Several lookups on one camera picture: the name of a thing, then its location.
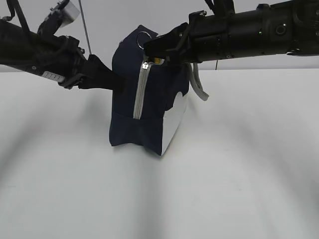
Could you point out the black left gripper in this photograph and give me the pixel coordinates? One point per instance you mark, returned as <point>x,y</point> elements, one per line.
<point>61,59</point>

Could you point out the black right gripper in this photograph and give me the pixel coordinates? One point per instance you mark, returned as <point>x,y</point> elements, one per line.
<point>203,38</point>

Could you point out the yellow banana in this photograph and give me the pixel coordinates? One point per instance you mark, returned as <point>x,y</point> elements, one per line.
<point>157,61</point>

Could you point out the navy blue lunch bag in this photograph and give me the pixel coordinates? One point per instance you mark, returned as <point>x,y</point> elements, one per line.
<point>149,110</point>

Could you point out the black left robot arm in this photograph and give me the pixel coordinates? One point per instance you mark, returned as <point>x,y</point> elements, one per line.
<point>16,51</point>

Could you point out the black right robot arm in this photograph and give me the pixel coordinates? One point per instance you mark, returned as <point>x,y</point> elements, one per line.
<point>290,27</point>

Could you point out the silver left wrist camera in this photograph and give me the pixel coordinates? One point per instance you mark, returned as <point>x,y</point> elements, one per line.
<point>64,13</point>

